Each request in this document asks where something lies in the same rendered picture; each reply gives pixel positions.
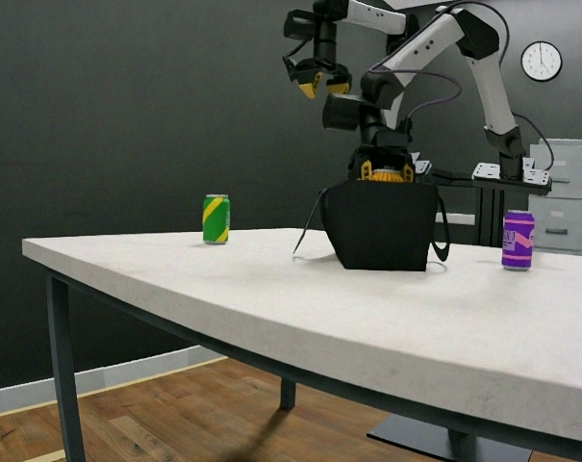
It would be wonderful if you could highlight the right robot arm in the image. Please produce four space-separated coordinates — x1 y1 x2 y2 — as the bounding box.
284 0 419 131

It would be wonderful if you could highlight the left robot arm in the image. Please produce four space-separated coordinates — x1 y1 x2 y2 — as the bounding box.
322 9 550 188

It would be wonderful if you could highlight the purple drink can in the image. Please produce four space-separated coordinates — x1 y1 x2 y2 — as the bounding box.
501 210 535 271

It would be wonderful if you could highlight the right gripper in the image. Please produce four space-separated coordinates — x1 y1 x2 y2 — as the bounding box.
295 42 352 98

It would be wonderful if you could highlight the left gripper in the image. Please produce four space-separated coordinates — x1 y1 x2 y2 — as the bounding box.
347 127 416 183

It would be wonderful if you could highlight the black tote bag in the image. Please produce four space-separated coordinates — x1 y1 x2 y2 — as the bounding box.
293 180 450 270

